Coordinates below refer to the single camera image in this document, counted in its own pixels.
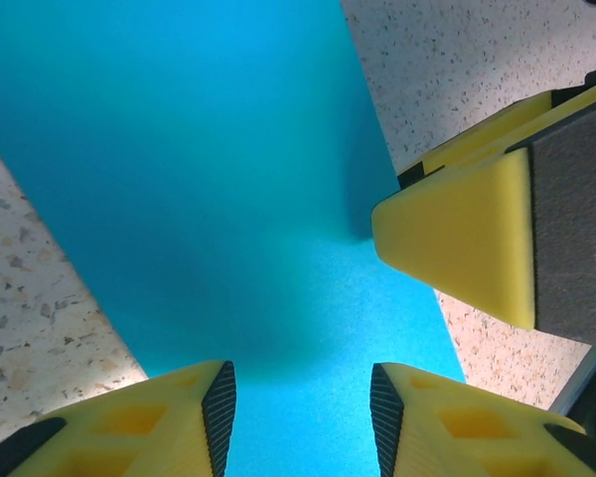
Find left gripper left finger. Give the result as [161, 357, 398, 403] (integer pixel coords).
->
[7, 360, 238, 477]

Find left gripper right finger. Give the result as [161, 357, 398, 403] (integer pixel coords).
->
[370, 361, 596, 477]

